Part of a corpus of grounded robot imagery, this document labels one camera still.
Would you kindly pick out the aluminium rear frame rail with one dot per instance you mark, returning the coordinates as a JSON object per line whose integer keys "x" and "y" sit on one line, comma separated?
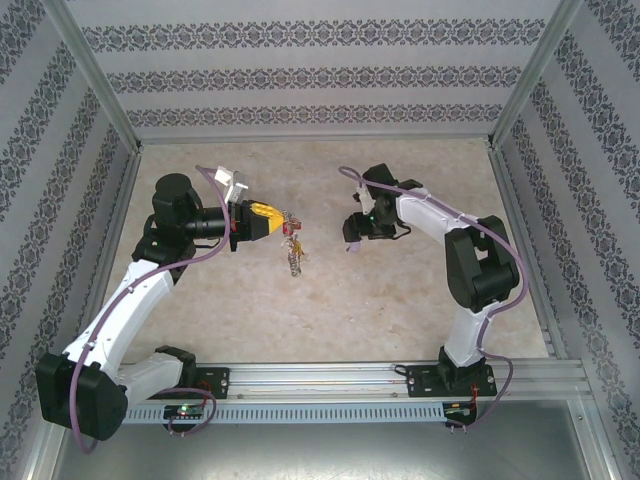
{"x": 315, "y": 136}

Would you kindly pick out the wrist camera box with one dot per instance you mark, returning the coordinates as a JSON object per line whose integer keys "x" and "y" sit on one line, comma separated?
{"x": 364, "y": 200}
{"x": 232, "y": 182}

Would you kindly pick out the grey metal sheet panel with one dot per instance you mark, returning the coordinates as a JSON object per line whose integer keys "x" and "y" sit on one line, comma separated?
{"x": 320, "y": 455}

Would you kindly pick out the small black circuit board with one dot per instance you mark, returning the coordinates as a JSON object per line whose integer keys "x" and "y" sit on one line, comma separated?
{"x": 459, "y": 410}
{"x": 185, "y": 412}

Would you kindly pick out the aluminium upright frame post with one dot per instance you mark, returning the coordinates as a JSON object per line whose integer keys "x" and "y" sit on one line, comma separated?
{"x": 527, "y": 80}
{"x": 99, "y": 80}

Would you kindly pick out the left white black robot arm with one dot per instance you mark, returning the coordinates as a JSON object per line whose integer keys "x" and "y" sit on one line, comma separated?
{"x": 125, "y": 310}

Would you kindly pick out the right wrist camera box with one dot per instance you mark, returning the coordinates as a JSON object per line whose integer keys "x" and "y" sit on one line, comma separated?
{"x": 364, "y": 200}

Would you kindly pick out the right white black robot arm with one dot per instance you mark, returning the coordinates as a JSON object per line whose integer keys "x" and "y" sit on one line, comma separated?
{"x": 480, "y": 270}

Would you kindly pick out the aluminium side frame rail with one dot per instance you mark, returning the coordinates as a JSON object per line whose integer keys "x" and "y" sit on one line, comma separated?
{"x": 122, "y": 200}
{"x": 512, "y": 200}

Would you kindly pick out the long aluminium base rail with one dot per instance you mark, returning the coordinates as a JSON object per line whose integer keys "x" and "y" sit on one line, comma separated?
{"x": 320, "y": 377}

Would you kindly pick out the small key with lilac head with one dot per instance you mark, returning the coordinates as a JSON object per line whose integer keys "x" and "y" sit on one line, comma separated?
{"x": 353, "y": 247}

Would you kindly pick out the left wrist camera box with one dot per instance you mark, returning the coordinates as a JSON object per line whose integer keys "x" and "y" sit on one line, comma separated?
{"x": 232, "y": 182}

